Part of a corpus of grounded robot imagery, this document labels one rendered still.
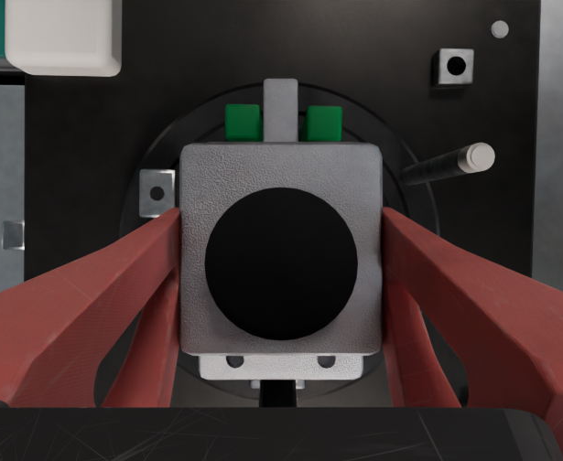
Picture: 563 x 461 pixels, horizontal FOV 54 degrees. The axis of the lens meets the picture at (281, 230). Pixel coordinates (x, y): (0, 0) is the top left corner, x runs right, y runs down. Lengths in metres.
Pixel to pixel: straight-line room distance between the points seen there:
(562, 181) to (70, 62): 0.23
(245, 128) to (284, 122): 0.03
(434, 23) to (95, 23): 0.15
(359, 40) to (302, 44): 0.03
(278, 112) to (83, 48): 0.12
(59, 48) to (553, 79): 0.23
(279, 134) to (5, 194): 0.22
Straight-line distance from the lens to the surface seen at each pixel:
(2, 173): 0.35
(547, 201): 0.30
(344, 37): 0.27
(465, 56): 0.27
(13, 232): 0.29
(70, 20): 0.27
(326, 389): 0.25
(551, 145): 0.30
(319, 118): 0.19
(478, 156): 0.16
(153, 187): 0.23
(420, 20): 0.28
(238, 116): 0.19
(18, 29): 0.27
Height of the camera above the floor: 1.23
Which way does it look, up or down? 88 degrees down
